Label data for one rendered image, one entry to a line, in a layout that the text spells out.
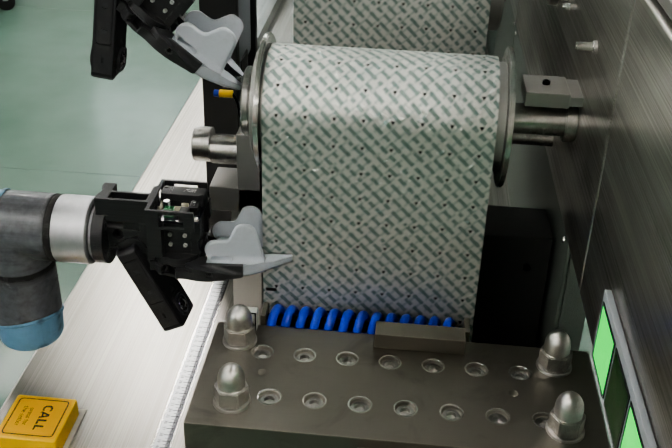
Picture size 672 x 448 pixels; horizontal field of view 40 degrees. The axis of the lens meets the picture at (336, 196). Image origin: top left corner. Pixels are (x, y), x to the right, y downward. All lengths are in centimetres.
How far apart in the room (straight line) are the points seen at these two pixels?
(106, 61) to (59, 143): 287
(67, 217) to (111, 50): 18
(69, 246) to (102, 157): 271
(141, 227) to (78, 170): 264
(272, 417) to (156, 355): 32
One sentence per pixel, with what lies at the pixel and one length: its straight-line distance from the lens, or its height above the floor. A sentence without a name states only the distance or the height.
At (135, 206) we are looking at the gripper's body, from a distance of 100.
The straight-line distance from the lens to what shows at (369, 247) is 99.
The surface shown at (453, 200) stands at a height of 118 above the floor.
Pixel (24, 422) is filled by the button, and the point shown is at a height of 92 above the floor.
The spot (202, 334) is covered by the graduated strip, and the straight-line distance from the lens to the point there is 122.
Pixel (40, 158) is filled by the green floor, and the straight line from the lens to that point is 377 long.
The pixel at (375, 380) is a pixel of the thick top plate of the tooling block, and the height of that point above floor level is 103.
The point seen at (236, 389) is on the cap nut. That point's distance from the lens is 90.
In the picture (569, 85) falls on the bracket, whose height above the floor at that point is 129.
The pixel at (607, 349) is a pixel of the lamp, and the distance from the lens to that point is 76.
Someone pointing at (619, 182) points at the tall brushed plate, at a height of 130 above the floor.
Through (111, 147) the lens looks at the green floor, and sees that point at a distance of 381.
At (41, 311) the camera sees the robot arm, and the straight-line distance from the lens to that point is 111.
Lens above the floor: 164
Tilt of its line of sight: 29 degrees down
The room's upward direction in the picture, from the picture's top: 2 degrees clockwise
